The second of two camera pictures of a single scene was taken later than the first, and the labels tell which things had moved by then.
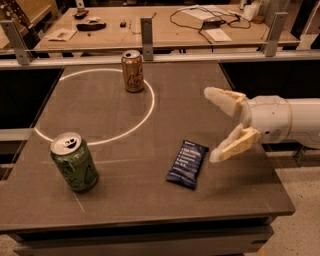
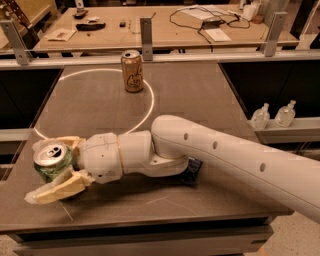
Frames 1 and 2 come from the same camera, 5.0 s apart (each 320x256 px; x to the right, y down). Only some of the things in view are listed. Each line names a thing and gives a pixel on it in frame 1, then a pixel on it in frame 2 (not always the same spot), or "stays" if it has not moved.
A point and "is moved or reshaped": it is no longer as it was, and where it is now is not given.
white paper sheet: [206, 12] stays
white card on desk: [218, 35] stays
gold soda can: [132, 64] stays
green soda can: [73, 157] is moved or reshaped
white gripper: [269, 119] to [99, 157]
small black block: [123, 24] stays
